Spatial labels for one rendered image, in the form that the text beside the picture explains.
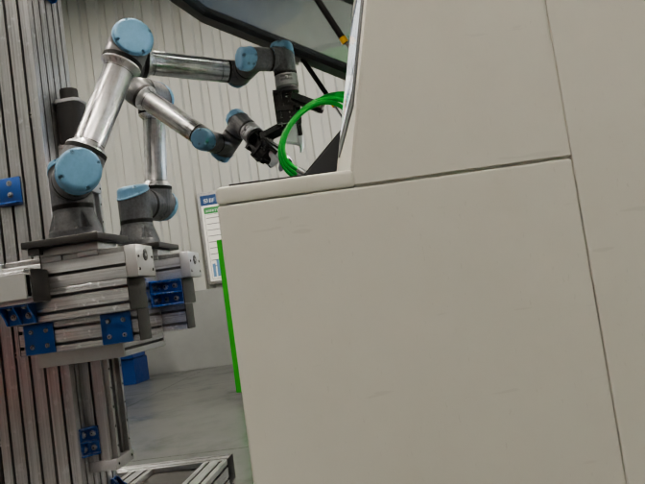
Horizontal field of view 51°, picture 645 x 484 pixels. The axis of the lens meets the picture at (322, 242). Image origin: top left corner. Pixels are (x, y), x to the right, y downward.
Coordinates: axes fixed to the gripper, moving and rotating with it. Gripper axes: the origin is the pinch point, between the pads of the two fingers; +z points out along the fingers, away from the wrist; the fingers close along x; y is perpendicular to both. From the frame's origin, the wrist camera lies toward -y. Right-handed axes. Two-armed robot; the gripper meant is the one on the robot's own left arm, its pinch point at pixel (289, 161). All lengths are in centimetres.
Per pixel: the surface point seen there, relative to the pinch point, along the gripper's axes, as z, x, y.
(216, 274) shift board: -394, -452, 270
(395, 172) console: 90, 78, -27
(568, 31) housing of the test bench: 91, 65, -62
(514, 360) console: 119, 63, -15
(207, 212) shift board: -451, -434, 216
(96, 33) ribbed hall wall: -705, -323, 124
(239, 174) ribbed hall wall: -460, -451, 154
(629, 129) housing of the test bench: 107, 57, -55
